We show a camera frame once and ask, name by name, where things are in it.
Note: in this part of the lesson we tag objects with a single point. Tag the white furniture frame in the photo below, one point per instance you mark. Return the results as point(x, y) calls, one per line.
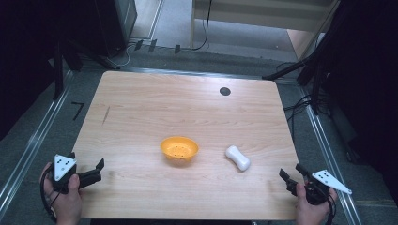
point(250, 15)

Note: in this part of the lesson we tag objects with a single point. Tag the dark curtain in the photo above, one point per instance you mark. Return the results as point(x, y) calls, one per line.
point(25, 62)
point(369, 78)

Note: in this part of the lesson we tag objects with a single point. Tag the metal floor rail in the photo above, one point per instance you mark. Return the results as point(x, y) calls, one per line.
point(194, 73)
point(331, 162)
point(29, 146)

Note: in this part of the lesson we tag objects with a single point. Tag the person's left hand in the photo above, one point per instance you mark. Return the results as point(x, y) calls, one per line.
point(67, 203)

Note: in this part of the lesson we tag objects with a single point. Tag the black round table grommet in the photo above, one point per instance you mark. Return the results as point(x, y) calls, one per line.
point(225, 91)

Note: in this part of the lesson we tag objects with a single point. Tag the dark cabinet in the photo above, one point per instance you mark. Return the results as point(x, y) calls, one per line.
point(112, 25)

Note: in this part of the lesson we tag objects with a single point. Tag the white bone-shaped soap bar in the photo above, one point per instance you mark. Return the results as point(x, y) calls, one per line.
point(237, 157)

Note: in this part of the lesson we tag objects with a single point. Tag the black metal stand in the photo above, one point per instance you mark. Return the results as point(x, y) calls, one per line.
point(314, 78)
point(58, 72)

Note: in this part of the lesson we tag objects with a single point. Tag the orange perforated bowl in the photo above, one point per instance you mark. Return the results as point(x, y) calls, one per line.
point(179, 148)

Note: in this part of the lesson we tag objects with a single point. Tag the small black tape strip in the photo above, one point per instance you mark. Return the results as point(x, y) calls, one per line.
point(177, 49)
point(138, 44)
point(152, 45)

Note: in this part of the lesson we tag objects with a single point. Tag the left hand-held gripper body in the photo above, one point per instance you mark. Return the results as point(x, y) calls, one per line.
point(63, 167)

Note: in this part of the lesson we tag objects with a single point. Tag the black floor tape mark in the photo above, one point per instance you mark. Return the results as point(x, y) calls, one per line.
point(78, 110)

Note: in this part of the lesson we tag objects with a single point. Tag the person's right hand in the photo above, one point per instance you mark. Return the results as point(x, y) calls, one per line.
point(311, 211)

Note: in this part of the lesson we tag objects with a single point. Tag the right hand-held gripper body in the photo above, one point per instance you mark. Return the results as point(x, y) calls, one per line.
point(322, 186)

